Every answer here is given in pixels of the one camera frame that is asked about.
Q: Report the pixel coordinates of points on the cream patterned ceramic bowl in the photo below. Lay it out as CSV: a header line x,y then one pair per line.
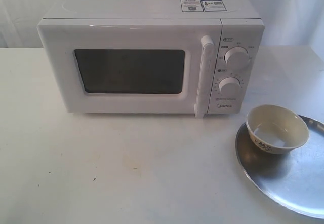
x,y
275,129

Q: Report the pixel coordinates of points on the white microwave oven body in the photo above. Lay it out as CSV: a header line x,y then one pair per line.
x,y
241,27

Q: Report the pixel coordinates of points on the lower white control knob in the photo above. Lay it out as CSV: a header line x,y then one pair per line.
x,y
229,86

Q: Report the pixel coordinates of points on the white control knob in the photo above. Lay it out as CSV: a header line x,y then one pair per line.
x,y
229,86
237,58

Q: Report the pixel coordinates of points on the upper white control knob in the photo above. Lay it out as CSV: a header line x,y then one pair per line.
x,y
237,58

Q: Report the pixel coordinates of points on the warning label sticker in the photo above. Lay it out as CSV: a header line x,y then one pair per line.
x,y
202,6

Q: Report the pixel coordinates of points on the round silver metal tray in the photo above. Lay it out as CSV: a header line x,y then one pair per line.
x,y
293,180

